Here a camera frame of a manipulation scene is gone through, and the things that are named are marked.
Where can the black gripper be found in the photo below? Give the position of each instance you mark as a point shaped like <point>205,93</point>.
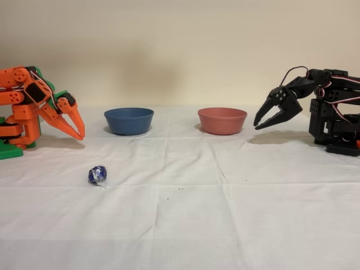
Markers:
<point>284,102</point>

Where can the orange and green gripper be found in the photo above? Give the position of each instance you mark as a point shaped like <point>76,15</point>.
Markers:
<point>63,105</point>

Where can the blue foil candy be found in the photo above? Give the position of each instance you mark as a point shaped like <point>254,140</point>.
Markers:
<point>97,174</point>

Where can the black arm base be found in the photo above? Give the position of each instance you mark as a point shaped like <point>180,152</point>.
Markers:
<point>343,149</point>

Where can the green arm base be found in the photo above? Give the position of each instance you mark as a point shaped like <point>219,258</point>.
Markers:
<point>11,153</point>

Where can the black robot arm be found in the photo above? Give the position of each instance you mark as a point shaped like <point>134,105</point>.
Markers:
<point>332,112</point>

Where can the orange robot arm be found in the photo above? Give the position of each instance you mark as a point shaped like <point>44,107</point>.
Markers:
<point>22,112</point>

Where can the pink bowl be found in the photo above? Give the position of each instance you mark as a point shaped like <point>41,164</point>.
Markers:
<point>222,122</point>

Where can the blue bowl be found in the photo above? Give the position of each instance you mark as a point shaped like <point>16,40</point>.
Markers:
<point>128,122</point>

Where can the white tablecloth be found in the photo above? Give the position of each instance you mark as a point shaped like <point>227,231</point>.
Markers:
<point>180,211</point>

